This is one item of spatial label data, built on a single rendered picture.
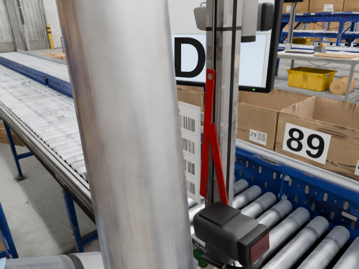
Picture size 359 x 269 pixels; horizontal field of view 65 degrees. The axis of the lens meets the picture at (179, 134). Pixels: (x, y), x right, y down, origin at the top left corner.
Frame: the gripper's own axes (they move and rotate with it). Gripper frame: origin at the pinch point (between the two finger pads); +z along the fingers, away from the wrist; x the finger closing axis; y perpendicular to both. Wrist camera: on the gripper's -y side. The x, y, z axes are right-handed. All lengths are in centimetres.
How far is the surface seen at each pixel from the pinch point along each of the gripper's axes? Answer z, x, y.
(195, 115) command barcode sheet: -10.1, 2.1, -25.7
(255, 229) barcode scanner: -4.6, 13.8, -9.9
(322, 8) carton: 423, -149, -339
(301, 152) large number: 57, -5, -31
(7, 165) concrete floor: 50, -297, 20
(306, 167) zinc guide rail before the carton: 56, -2, -26
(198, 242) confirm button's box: 0.3, 0.3, -3.1
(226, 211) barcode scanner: -4.8, 8.4, -11.1
